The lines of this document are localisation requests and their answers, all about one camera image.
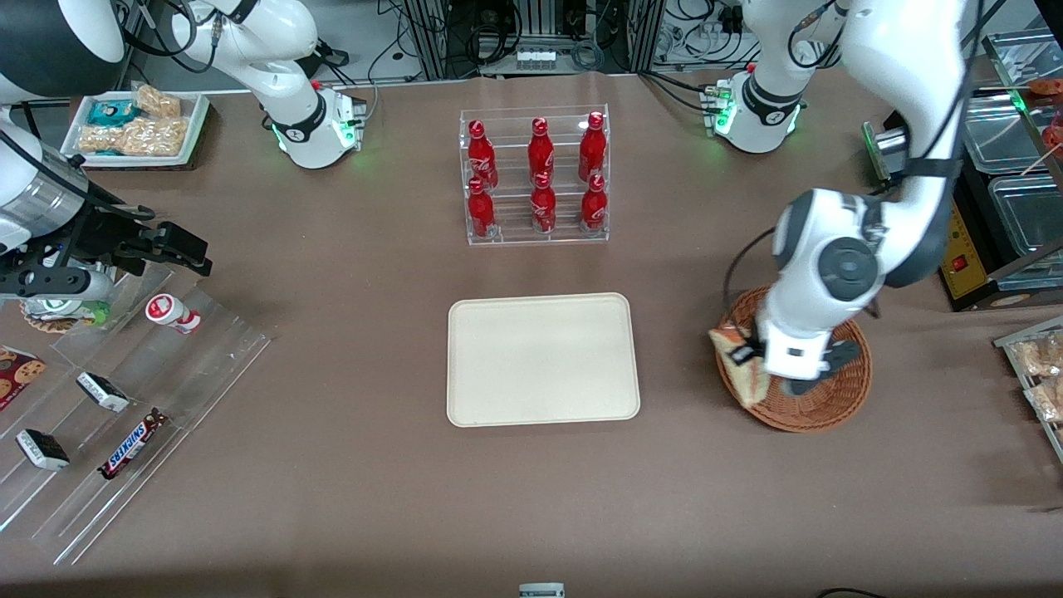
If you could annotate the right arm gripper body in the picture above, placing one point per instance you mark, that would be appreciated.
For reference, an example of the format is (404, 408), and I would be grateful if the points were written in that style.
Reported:
(101, 233)

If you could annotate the triangular sandwich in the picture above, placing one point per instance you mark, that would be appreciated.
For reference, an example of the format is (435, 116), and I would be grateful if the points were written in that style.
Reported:
(750, 384)

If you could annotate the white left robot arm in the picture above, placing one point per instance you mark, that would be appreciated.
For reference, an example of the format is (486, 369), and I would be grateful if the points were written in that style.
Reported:
(847, 266)

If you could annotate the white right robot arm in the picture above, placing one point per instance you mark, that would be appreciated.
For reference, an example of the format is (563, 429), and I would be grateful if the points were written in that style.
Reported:
(291, 91)

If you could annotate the round brown wicker basket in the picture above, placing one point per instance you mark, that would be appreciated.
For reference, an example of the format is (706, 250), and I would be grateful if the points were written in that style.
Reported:
(830, 411)

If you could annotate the white snack tray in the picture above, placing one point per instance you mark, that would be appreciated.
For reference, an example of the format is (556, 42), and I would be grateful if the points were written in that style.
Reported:
(195, 124)

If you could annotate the cream rectangular serving tray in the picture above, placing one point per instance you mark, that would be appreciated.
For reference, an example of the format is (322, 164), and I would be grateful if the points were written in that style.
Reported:
(543, 359)

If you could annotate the grey metal snack tray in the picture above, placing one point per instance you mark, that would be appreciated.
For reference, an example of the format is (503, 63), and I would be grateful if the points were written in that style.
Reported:
(1006, 345)

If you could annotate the small white red yogurt bottle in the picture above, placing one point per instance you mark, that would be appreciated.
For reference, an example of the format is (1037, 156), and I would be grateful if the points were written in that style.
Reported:
(169, 312)

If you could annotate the green white snack cup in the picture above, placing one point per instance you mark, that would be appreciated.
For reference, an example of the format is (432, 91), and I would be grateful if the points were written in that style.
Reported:
(87, 314)

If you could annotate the dark brown board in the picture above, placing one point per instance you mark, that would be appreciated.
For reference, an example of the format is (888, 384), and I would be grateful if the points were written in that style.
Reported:
(203, 154)

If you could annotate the small wicker coaster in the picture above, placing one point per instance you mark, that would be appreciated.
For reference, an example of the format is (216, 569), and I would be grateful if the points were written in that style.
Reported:
(41, 324)

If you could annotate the large rice cracker bag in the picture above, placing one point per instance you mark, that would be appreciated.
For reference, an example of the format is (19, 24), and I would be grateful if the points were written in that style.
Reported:
(100, 139)
(158, 137)

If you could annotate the clear acrylic stepped display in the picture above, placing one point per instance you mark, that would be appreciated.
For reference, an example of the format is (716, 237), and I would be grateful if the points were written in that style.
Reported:
(166, 382)

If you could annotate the teal snack packet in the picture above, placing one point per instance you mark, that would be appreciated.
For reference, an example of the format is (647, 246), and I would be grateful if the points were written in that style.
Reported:
(112, 112)

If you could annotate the small rice cracker bag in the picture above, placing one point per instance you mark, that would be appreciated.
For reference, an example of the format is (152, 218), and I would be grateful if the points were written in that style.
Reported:
(158, 102)

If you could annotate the black white snack bar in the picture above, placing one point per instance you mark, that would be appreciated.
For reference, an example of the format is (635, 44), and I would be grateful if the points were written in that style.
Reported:
(103, 392)
(43, 449)

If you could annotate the red cookie packet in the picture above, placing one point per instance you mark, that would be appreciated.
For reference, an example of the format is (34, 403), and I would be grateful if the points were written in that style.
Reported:
(18, 374)

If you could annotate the black yellow-panel food warmer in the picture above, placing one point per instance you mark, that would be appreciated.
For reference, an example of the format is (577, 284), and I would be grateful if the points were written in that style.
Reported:
(963, 274)

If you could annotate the brown snickers bar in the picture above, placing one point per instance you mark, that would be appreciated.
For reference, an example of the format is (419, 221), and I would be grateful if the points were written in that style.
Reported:
(131, 444)

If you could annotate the clear acrylic bottle rack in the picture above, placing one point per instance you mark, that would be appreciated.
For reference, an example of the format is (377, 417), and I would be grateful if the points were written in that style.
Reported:
(573, 237)

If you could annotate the red cola bottle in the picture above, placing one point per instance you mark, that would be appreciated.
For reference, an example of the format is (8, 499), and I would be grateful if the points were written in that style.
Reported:
(482, 158)
(592, 149)
(481, 214)
(541, 149)
(594, 208)
(543, 209)

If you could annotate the clear bagged pastry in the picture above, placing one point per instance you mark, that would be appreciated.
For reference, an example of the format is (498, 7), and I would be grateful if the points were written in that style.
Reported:
(1048, 403)
(1042, 357)

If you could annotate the steel warmer pan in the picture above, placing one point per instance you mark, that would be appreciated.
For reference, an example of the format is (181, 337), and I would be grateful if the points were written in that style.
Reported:
(1030, 216)
(1005, 133)

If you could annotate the small grey white device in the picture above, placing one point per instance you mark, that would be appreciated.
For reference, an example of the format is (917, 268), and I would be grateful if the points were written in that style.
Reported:
(541, 590)

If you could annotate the black equipment rack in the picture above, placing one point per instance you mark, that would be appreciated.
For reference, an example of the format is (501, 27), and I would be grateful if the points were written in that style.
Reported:
(473, 33)

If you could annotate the white power strip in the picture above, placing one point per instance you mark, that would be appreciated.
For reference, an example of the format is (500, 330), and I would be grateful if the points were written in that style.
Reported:
(536, 58)

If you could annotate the orange sausage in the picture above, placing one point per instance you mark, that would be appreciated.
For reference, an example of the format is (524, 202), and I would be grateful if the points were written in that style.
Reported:
(1048, 85)

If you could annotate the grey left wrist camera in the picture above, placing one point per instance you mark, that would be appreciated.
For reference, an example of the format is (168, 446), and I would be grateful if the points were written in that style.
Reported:
(810, 384)

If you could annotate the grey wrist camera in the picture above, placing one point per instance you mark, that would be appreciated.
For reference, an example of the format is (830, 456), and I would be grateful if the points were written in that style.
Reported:
(810, 384)
(66, 305)

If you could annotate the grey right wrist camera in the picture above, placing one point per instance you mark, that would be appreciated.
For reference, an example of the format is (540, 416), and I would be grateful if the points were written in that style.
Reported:
(66, 305)

